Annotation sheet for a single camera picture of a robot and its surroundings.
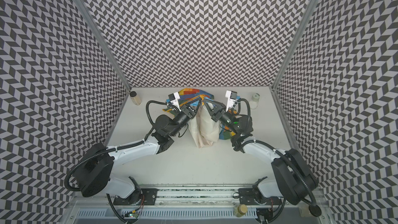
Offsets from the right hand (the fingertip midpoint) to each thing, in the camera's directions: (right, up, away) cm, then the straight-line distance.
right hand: (205, 102), depth 65 cm
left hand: (-1, +1, +1) cm, 2 cm away
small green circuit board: (-32, -49, +2) cm, 59 cm away
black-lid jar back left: (-48, +2, +40) cm, 63 cm away
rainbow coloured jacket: (-1, -14, +12) cm, 18 cm away
